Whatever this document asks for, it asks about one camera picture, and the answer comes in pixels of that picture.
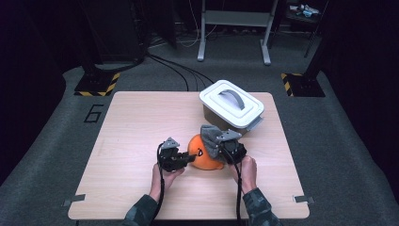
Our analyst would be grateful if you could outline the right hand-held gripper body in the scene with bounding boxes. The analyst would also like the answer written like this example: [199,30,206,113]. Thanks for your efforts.
[215,128,248,166]

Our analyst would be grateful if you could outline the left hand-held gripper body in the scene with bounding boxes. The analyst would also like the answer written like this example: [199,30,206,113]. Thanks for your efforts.
[156,137,190,173]

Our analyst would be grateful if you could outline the orange plush toy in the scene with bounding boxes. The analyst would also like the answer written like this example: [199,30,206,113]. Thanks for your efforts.
[186,133,226,171]

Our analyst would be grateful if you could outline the brown transparent storage box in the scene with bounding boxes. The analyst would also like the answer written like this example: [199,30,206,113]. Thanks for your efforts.
[202,104,252,137]

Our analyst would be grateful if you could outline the white lid with grey handle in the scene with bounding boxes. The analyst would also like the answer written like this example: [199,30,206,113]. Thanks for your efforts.
[198,79,265,133]

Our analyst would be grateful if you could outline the person's left hand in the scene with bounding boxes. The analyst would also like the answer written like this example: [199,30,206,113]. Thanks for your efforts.
[149,162,186,202]

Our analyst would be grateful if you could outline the person's right hand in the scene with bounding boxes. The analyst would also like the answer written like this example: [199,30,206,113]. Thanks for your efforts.
[227,154,259,196]

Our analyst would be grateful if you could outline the grey tape strip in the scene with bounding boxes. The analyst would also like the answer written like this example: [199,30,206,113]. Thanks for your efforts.
[292,194,315,205]

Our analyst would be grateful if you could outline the black cabinet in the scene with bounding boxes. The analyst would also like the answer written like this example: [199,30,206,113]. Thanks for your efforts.
[77,0,149,65]

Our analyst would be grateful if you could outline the clutter on dark shelf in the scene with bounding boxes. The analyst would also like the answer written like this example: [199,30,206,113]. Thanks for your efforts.
[287,3,322,19]

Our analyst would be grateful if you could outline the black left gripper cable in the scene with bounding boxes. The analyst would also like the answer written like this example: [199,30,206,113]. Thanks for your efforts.
[152,141,167,222]

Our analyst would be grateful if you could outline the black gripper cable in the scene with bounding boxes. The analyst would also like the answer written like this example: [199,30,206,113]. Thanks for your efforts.
[220,146,244,226]
[152,141,167,222]

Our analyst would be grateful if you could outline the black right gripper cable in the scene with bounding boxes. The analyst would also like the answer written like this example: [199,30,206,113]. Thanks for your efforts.
[220,146,244,226]

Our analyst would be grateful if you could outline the black floor cables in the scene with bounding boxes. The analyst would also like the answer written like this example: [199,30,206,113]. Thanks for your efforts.
[146,52,216,92]

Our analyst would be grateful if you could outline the black yellow striped base plate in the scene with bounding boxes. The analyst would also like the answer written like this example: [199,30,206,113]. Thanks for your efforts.
[73,72,121,98]
[279,72,327,98]

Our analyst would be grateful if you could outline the white floor cables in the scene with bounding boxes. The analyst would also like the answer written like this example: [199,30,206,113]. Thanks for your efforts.
[147,0,220,50]

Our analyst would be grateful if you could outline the grey metal stand frame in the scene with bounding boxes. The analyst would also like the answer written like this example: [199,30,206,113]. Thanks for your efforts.
[196,0,279,67]

